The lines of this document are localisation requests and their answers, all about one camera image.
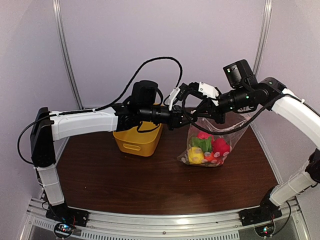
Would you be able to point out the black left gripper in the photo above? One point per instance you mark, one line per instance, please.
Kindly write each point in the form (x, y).
(175, 121)

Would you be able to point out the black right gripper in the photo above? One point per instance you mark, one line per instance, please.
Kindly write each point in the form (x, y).
(207, 106)

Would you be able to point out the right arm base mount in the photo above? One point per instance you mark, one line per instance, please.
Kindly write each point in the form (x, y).
(262, 218)

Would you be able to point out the front aluminium rail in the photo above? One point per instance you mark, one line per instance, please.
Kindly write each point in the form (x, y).
(221, 225)

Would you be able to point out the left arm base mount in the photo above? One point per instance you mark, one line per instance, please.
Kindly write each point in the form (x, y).
(66, 219)

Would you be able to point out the orange toy carrot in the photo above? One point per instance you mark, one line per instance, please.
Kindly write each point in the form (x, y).
(209, 157)

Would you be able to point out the right aluminium frame post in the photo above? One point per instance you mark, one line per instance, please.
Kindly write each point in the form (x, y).
(263, 36)

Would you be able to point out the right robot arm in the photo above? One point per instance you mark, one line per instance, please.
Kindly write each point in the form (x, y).
(271, 95)

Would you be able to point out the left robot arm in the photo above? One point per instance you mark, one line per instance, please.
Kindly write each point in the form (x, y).
(51, 126)

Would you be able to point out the yellow toy lemon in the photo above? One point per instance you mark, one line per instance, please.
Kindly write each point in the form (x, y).
(195, 155)

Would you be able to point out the aluminium frame post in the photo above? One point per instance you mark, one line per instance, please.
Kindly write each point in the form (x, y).
(263, 36)
(65, 53)

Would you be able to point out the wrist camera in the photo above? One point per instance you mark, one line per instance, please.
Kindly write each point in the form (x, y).
(176, 94)
(205, 90)

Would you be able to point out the green toy leaf vegetable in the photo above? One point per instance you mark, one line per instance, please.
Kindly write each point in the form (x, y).
(204, 144)

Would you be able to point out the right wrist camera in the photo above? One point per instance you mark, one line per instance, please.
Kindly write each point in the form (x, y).
(205, 90)

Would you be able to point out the clear zip top bag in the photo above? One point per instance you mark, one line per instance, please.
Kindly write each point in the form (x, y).
(231, 131)

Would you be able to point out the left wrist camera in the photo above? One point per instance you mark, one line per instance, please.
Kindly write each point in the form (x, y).
(176, 94)

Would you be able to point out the left aluminium frame post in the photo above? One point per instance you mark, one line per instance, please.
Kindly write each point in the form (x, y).
(65, 53)

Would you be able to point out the yellow plastic basket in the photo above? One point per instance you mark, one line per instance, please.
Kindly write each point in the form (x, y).
(137, 141)

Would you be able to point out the magenta toy fruit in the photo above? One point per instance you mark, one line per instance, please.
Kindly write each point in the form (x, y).
(221, 148)

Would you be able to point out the red toy tomato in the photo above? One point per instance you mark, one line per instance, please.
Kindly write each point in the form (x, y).
(203, 137)

